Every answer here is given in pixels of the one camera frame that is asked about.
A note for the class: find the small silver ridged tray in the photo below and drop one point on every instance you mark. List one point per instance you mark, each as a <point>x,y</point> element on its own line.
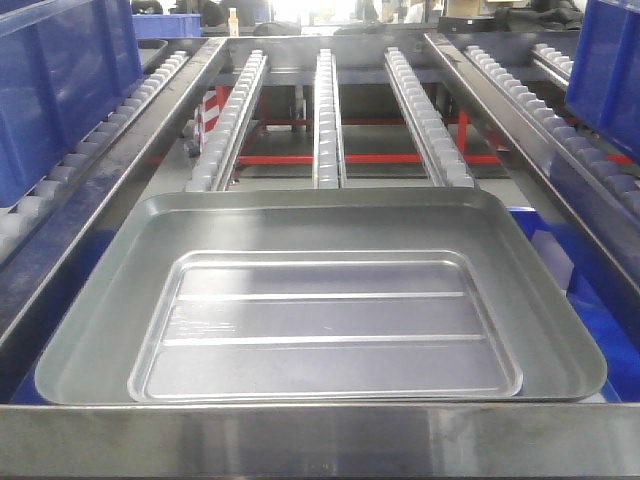
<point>234,326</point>

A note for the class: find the large grey metal tray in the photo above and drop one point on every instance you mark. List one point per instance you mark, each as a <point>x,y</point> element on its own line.
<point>90,357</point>

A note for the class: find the blue bin under tray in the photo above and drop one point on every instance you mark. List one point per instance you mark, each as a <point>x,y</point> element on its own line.
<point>616,335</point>

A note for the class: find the middle roller track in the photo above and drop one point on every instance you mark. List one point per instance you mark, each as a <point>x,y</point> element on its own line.
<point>329,166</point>

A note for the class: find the roller track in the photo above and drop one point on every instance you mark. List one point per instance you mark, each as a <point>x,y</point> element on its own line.
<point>329,166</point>
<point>621,186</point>
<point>215,167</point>
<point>441,159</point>
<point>19,220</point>

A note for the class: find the left centre roller track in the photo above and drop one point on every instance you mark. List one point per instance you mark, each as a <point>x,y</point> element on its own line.
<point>215,167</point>

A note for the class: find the right centre roller track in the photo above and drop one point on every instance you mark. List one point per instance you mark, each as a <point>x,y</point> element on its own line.
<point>441,159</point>

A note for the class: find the far right roller track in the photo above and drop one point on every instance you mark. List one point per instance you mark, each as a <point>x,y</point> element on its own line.
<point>621,186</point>

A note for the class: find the far left roller track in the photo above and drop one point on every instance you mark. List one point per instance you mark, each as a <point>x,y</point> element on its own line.
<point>19,220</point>

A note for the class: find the blue bin upper left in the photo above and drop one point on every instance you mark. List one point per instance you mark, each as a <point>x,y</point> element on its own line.
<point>65,65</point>

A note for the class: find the blue bin upper right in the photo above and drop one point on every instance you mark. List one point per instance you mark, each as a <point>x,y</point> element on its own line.
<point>604,84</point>

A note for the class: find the red white striped post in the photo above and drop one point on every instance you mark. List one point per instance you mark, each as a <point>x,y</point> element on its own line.
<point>206,117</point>

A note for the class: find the red steel frame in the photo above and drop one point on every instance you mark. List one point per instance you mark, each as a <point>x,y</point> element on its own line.
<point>461,119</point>

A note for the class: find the steel front rack rail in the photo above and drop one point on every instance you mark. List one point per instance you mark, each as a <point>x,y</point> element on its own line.
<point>462,440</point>

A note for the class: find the left steel divider rail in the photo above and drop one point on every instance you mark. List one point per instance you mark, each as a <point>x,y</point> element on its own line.
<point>150,131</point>

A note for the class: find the steel divider rail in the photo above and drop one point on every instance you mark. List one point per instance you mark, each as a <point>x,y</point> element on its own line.
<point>556,180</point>
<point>150,131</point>

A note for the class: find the right steel divider rail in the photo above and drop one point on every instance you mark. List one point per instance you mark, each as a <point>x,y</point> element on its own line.
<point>556,180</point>

